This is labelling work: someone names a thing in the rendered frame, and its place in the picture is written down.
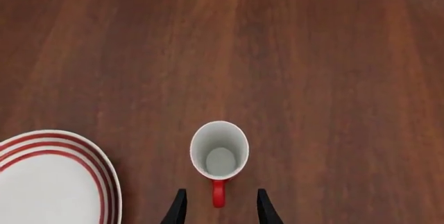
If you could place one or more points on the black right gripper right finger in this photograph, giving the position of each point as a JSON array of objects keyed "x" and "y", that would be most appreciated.
[{"x": 266, "y": 209}]

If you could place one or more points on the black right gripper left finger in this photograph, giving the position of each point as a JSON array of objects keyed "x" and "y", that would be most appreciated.
[{"x": 177, "y": 209}]

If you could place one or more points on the red mug with white inside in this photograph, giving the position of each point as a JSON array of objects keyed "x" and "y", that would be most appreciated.
[{"x": 219, "y": 153}]

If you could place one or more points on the white plate with red rings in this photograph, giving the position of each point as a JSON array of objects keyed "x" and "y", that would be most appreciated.
[{"x": 48, "y": 182}]

